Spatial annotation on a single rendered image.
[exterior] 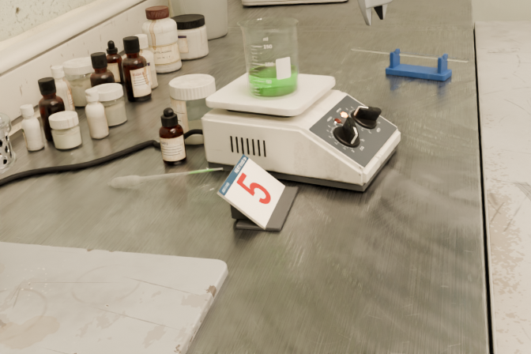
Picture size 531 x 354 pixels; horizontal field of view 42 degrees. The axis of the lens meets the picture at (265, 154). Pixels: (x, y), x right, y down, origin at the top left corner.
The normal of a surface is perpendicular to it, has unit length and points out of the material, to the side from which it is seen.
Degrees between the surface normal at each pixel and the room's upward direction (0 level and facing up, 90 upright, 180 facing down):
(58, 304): 0
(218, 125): 90
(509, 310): 0
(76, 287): 0
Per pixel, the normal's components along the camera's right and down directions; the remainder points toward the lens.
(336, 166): -0.45, 0.39
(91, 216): -0.07, -0.91
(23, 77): 0.96, 0.04
